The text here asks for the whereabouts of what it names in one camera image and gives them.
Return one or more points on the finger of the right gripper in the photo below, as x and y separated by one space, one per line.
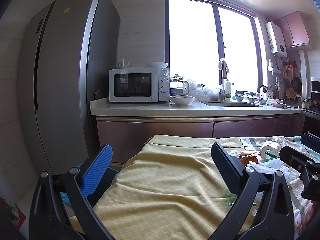
310 141

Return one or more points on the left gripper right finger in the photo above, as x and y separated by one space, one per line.
274 218

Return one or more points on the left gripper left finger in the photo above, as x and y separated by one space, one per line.
50 218

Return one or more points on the orange peel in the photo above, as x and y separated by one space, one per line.
252 159

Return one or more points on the dark brown snack wrapper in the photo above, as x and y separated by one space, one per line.
248 154

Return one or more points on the paper cup with blue dots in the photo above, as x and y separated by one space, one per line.
271 147

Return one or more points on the teal plastic trash bin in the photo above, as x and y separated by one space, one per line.
104 184

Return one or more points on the red trash pile on floor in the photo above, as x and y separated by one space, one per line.
13 212

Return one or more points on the kitchen counter with cabinets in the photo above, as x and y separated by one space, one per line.
127 126

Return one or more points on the kitchen faucet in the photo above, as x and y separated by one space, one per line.
223 67

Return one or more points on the black built-in oven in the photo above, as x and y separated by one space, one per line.
315 94

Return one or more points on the black frying pan hanging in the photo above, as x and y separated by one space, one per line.
297 85

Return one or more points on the yellow patterned tablecloth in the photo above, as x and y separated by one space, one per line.
173 190

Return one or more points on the white soap bottle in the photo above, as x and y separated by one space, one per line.
227 87

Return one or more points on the white water heater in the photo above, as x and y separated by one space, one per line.
276 39

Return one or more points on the pink upper cabinet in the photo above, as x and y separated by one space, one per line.
294 30

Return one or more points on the white bowl on counter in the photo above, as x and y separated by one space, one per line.
182 100

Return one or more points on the glass electric kettle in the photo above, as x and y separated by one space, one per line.
178 85

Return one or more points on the white microwave oven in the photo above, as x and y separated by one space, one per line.
139 84

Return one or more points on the silver refrigerator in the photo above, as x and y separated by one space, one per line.
68 49

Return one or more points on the white bowl on microwave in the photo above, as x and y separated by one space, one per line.
157 64

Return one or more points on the window frame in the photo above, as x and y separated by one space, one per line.
198 34

